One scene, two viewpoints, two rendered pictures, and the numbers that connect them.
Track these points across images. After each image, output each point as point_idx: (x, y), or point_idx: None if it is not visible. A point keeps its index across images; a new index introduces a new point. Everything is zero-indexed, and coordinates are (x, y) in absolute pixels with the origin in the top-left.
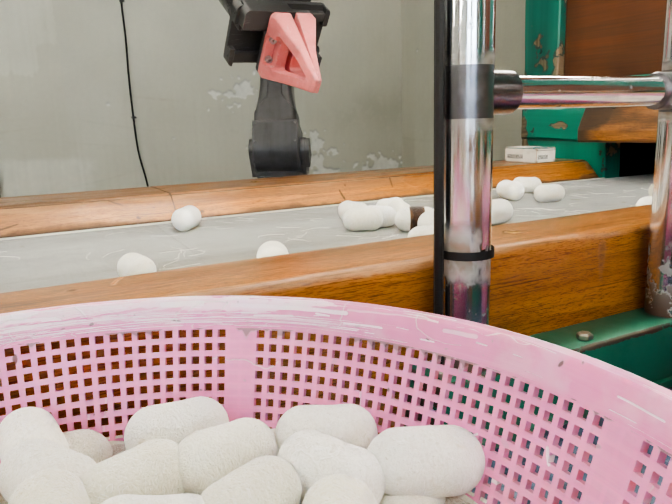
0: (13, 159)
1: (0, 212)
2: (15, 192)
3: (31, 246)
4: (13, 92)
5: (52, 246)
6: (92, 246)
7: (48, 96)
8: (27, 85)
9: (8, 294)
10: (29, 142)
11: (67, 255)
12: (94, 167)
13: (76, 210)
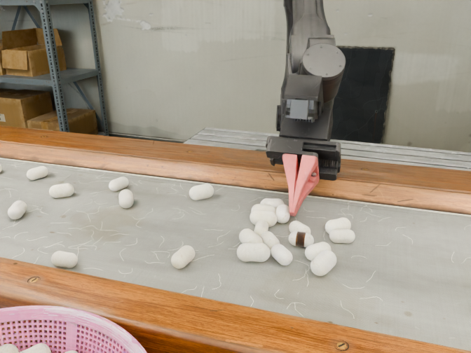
0: (405, 52)
1: (405, 188)
2: (400, 74)
3: (418, 225)
4: (417, 5)
5: (431, 230)
6: (455, 241)
7: (441, 8)
8: (428, 0)
9: (417, 345)
10: (418, 40)
11: (440, 249)
12: (459, 63)
13: (449, 197)
